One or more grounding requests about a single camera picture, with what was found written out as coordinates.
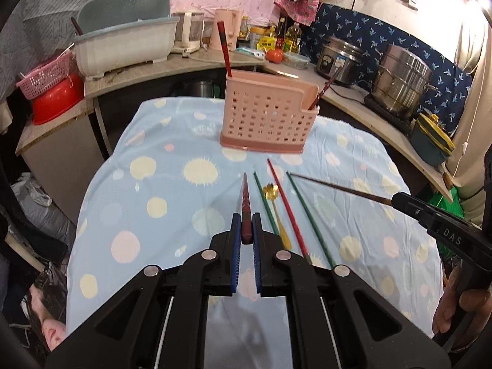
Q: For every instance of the stacked yellow teal bowls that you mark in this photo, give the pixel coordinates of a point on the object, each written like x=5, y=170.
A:
x=429, y=140

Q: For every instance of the silver rice cooker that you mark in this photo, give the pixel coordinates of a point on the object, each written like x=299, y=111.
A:
x=339, y=60

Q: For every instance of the pink electric kettle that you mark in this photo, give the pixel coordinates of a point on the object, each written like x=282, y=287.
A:
x=232, y=18

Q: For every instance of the dark red chopstick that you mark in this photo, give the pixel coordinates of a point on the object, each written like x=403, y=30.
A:
x=325, y=88

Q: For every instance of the teal white dish rack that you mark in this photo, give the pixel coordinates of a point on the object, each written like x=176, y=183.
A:
x=120, y=33

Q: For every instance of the black induction cooktop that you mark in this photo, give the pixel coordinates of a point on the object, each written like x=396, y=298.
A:
x=402, y=125

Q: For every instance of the person's right hand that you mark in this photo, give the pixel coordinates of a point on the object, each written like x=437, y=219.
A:
x=477, y=302

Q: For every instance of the blue polka dot tablecloth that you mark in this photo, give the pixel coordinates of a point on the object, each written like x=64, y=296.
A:
x=170, y=185

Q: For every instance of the pink plastic basket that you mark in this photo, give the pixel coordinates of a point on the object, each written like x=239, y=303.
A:
x=45, y=77

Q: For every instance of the brown chopstick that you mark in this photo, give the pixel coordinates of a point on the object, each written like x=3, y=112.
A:
x=366, y=195

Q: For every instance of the pink perforated utensil holder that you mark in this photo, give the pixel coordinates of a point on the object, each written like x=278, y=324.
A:
x=267, y=113

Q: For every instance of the red tomato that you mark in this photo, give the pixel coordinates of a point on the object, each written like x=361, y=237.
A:
x=274, y=55

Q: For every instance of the gold flower spoon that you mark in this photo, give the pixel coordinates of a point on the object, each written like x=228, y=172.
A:
x=271, y=192

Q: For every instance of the green gold-banded chopstick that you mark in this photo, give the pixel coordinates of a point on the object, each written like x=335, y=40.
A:
x=312, y=222

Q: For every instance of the bright red chopstick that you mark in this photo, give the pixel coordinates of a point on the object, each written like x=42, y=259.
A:
x=290, y=213

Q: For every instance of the stainless steel steamer pot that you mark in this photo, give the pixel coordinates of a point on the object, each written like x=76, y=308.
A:
x=402, y=79

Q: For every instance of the clear food container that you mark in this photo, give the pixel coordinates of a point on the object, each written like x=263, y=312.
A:
x=294, y=60

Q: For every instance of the cooking oil bottle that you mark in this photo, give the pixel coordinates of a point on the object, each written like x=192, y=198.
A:
x=292, y=39

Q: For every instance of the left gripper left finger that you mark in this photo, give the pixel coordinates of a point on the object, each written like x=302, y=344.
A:
x=235, y=250

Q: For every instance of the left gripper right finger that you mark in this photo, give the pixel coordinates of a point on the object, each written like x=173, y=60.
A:
x=257, y=231

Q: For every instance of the dark soy sauce bottle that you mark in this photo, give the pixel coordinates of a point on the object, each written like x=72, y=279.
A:
x=281, y=32

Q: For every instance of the grey striped curtain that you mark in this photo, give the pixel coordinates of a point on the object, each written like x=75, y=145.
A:
x=35, y=30

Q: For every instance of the dark maroon chopstick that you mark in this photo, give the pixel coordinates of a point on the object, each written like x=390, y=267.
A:
x=246, y=230

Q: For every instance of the red plastic basin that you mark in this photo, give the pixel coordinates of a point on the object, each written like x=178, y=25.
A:
x=58, y=99

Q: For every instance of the yellow seasoning packet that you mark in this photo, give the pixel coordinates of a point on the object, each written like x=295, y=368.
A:
x=266, y=43

